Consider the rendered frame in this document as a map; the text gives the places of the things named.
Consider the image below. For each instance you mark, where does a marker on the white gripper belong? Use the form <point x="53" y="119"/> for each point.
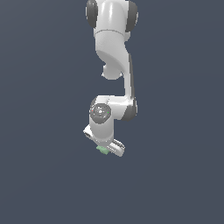
<point x="116" y="147"/>

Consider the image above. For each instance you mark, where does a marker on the small green block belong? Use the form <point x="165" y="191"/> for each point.
<point x="102" y="150"/>

